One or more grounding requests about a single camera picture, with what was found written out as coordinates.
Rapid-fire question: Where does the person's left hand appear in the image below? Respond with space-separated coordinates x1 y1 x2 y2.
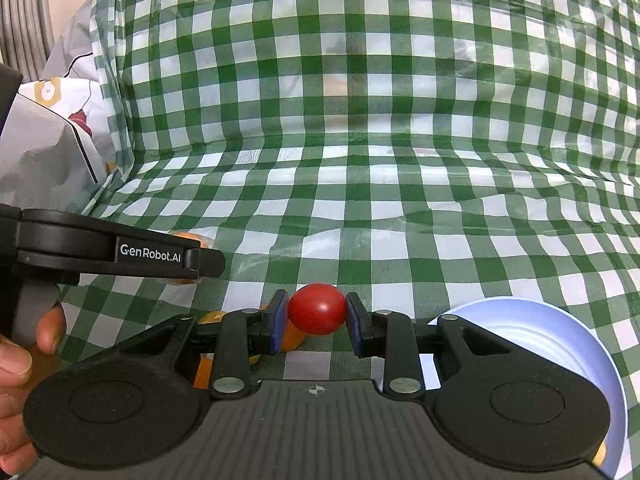
0 304 67 480

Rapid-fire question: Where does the grey printed blanket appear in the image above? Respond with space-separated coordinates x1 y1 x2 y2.
0 7 132 221

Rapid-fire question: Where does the green checked tablecloth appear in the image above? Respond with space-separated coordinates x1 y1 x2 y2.
62 0 640 480

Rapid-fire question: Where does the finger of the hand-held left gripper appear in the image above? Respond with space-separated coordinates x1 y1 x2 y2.
197 247 226 279

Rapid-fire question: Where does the blue plate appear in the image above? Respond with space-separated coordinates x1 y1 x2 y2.
437 297 628 480

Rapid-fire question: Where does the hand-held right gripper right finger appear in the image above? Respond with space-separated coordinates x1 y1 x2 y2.
345 291 509 399

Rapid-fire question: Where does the grey ribbed panel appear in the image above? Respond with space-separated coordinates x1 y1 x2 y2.
0 0 57 66

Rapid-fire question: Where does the red cherry tomato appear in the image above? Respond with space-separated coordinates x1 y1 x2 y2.
287 283 347 336

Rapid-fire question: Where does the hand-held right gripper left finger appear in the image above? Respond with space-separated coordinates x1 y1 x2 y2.
134 289 290 402

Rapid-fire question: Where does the dark object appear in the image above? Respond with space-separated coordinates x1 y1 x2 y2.
0 62 24 138

